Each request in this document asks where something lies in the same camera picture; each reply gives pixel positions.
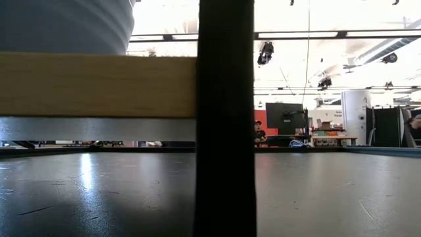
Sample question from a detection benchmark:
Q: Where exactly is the large blue-grey bowl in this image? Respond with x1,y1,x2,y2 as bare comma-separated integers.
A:
0,0,136,56

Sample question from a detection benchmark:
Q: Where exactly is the wooden shelf with black legs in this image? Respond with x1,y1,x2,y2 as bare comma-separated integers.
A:
0,0,258,237

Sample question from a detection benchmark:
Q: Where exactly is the red partition panel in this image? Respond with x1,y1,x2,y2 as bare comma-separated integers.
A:
253,109,279,147

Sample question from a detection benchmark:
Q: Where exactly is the person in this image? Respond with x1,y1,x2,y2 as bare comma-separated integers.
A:
253,120,268,147
405,114,421,148

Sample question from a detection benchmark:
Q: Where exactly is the black background monitor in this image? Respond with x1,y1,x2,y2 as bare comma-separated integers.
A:
265,102,309,130

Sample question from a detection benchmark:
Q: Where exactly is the dark desk under monitor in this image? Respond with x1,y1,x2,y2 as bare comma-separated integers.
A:
265,133,312,148

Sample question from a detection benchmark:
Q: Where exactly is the hanging black ceiling device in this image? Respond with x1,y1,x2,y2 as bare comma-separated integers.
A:
316,76,333,91
257,40,275,66

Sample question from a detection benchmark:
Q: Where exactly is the cardboard box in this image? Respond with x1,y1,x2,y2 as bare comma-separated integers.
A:
316,118,334,131

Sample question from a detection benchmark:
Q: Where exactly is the wooden desk with bins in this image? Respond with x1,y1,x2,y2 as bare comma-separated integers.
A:
310,128,359,147

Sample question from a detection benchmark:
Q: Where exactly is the black table mat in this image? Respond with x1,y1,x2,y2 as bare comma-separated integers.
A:
0,150,421,237

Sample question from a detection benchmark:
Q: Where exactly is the white column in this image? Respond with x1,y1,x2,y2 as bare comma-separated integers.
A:
341,89,373,147

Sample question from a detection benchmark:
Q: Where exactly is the black partition screen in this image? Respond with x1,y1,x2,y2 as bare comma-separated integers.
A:
365,105,403,148

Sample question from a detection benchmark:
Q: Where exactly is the round black ceiling device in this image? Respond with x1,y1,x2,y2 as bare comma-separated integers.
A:
382,51,399,65

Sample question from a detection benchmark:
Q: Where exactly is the black aluminium table frame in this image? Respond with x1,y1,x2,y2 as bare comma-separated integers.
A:
0,145,421,159

